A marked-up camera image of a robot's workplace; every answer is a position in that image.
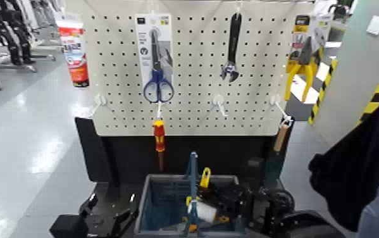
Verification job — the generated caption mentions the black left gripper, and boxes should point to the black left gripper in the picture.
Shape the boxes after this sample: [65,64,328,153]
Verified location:
[77,194,140,238]

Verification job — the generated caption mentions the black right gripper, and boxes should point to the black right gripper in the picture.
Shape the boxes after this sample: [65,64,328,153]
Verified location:
[197,184,254,224]

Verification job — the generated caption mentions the yellow handled white paint roller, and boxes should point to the yellow handled white paint roller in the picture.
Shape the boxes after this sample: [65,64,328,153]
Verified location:
[185,166,218,225]

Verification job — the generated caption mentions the black display stand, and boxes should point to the black display stand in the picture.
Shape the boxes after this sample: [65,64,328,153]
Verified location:
[75,116,304,238]

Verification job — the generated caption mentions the red yellow screwdriver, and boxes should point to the red yellow screwdriver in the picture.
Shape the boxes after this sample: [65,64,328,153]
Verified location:
[152,119,166,172]

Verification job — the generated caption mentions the person in dark clothing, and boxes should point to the person in dark clothing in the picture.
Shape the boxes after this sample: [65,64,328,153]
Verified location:
[308,104,379,238]

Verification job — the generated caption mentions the blue scissors on card package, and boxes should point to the blue scissors on card package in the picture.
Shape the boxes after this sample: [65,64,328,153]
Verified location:
[134,13,175,104]

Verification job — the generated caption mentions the white perforated pegboard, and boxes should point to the white perforated pegboard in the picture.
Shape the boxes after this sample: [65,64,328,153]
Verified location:
[81,0,314,137]

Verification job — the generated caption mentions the red white hanging package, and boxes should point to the red white hanging package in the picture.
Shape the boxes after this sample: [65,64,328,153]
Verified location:
[56,18,90,89]

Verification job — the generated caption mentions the yellow pliers in package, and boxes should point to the yellow pliers in package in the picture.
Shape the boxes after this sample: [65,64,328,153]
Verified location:
[283,13,332,103]

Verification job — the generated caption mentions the black adjustable wrench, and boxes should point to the black adjustable wrench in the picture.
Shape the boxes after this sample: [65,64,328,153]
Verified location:
[220,13,243,83]

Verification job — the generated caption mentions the black humanoid robot on stand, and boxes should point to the black humanoid robot on stand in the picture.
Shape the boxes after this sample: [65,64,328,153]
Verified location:
[0,0,37,72]

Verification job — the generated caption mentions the grey blue crate with handle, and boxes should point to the grey blue crate with handle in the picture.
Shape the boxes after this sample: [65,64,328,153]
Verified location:
[134,151,251,238]

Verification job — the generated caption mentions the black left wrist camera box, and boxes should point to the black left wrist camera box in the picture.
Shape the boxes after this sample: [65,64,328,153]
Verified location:
[49,215,89,238]

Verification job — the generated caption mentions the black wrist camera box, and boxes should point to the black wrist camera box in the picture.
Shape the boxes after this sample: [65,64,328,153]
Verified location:
[49,215,89,238]
[247,157,266,187]

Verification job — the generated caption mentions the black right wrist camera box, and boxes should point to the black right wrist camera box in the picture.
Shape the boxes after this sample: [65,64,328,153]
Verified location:
[247,157,266,187]

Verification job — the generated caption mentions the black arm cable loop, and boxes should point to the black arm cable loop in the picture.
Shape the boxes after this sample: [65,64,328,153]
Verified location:
[268,187,296,214]

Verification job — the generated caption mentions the wooden handled green brush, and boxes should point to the wooden handled green brush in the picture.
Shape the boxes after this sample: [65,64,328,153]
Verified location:
[263,123,290,191]

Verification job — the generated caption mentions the white wall switch plate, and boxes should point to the white wall switch plate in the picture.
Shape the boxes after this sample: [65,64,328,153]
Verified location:
[365,15,379,36]

